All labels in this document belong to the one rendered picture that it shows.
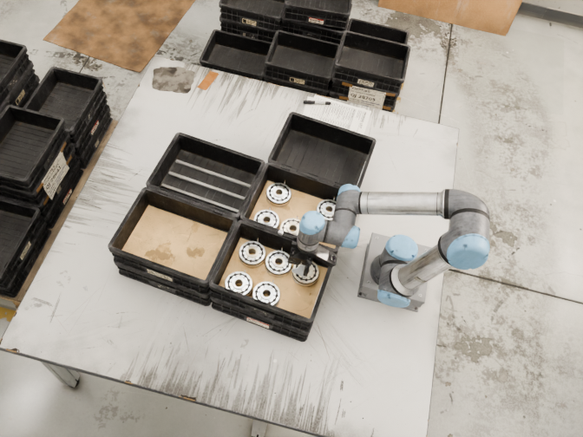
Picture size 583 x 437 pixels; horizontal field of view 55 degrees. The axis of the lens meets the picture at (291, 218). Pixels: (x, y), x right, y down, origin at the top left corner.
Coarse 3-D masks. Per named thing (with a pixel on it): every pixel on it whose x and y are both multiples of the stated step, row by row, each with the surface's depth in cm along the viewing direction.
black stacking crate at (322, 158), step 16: (288, 128) 247; (304, 128) 249; (320, 128) 246; (288, 144) 248; (304, 144) 249; (320, 144) 250; (336, 144) 250; (352, 144) 247; (368, 144) 244; (288, 160) 243; (304, 160) 244; (320, 160) 245; (336, 160) 246; (352, 160) 246; (336, 176) 241; (352, 176) 242
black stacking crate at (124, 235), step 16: (144, 192) 217; (144, 208) 223; (160, 208) 226; (176, 208) 222; (192, 208) 217; (128, 224) 213; (208, 224) 223; (224, 224) 219; (144, 272) 211; (160, 272) 206; (192, 288) 209; (208, 288) 209
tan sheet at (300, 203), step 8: (264, 192) 233; (296, 192) 235; (264, 200) 231; (296, 200) 233; (304, 200) 233; (312, 200) 234; (320, 200) 234; (256, 208) 229; (264, 208) 229; (272, 208) 230; (280, 208) 230; (288, 208) 230; (296, 208) 231; (304, 208) 231; (312, 208) 232; (280, 216) 228; (288, 216) 229; (296, 216) 229; (280, 224) 226
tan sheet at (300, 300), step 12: (240, 240) 221; (228, 264) 215; (240, 264) 215; (264, 264) 216; (252, 276) 213; (264, 276) 214; (288, 276) 215; (324, 276) 216; (252, 288) 211; (288, 288) 212; (300, 288) 212; (312, 288) 213; (288, 300) 209; (300, 300) 210; (312, 300) 210; (300, 312) 207
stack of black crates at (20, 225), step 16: (0, 208) 280; (16, 208) 275; (32, 208) 272; (0, 224) 277; (16, 224) 278; (32, 224) 268; (0, 240) 273; (16, 240) 273; (32, 240) 274; (0, 256) 268; (16, 256) 263; (32, 256) 277; (0, 272) 253; (16, 272) 265; (0, 288) 261; (16, 288) 271
